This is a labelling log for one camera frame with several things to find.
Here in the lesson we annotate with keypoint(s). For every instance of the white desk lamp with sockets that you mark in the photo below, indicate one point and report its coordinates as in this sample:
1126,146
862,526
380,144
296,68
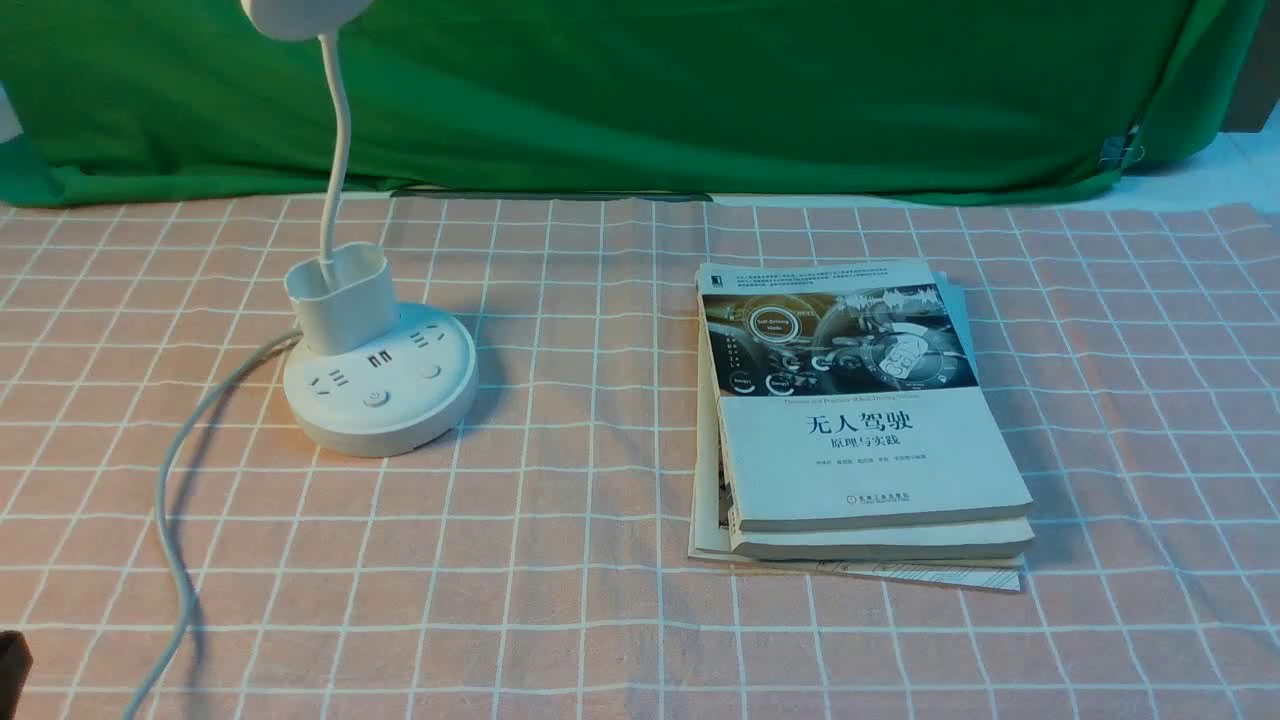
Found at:
372,376

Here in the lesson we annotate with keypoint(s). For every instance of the bottom thin booklet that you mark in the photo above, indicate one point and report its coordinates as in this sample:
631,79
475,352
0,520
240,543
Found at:
709,542

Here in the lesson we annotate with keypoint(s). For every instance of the top white Chinese book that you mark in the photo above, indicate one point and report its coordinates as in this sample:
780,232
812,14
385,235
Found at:
860,440

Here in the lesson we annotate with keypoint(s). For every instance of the pink checkered tablecloth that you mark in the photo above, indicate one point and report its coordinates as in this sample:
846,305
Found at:
536,567

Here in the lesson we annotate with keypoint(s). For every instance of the metal binder clip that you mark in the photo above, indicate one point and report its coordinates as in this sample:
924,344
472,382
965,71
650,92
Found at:
1119,152

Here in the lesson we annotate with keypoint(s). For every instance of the green backdrop cloth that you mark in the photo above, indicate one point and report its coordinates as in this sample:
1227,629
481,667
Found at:
965,103

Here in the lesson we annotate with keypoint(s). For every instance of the dark object at corner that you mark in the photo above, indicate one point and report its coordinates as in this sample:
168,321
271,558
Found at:
16,661

